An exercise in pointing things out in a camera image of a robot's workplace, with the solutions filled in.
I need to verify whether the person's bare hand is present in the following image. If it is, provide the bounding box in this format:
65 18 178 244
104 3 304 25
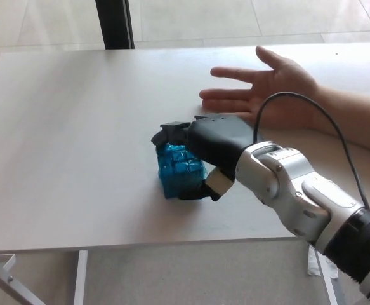
199 45 324 130

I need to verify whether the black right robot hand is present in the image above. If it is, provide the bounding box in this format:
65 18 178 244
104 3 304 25
151 114 263 202

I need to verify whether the blue foil-wrapped cube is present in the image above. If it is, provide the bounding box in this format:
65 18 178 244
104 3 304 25
157 142 208 200

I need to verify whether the person's bare forearm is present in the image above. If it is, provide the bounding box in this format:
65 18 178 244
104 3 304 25
311 85 370 157

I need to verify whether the white crumpled tissue paper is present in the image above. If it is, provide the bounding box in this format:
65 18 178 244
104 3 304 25
307 246 340 281

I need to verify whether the white table leg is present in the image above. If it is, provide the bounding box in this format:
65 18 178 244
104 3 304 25
314 254 341 305
72 250 89 305

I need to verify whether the white diagonal table brace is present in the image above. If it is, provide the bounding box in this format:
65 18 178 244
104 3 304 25
0 253 37 305

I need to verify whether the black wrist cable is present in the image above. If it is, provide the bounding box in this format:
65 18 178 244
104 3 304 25
253 91 370 213

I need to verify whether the black vertical door frame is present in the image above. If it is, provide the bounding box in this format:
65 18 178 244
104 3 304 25
95 0 136 50

